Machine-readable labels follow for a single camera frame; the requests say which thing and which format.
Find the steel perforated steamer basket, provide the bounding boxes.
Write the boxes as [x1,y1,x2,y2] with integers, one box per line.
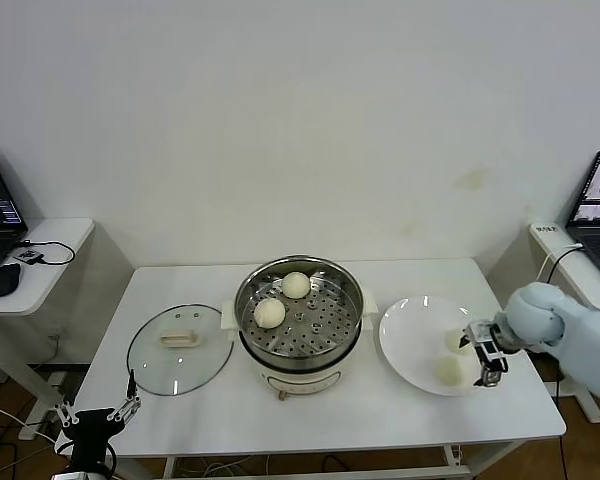
[221,255,380,357]

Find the white table frame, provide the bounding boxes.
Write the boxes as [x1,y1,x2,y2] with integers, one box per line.
[162,439,481,480]

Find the white side desk with label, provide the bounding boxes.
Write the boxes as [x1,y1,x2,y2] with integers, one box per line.
[527,222,600,426]

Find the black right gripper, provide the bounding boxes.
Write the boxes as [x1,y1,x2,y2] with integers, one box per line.
[458,322,509,390]

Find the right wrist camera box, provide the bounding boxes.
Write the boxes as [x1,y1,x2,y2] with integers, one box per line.
[481,339,509,374]

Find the tangled cables under table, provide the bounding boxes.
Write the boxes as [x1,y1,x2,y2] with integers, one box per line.
[174,452,291,479]

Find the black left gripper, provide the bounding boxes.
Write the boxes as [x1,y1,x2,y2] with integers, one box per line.
[54,369,142,469]

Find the black hub cable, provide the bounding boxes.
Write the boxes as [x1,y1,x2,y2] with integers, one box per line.
[17,238,76,266]

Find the white floor cable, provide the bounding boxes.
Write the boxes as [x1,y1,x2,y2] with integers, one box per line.
[0,394,59,444]

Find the white side desk with mouse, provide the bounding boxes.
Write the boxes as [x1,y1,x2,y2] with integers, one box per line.
[0,218,97,441]

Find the glass lid with cream handle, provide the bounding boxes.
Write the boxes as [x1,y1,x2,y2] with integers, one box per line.
[126,304,235,398]

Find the cream electric cooker base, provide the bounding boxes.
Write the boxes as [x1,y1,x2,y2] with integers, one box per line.
[237,327,364,402]

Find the small black usb hub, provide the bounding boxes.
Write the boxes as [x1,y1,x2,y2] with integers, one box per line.
[13,247,46,265]

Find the white steamed baozi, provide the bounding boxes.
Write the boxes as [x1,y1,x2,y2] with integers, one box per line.
[253,298,287,330]
[433,355,463,386]
[443,327,476,355]
[281,271,312,300]

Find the black cable with adapter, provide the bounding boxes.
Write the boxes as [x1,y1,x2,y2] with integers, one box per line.
[544,246,585,401]

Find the black computer mouse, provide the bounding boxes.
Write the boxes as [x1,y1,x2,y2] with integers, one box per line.
[0,263,23,299]

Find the white round plate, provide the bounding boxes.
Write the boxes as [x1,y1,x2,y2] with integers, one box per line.
[378,295,498,398]

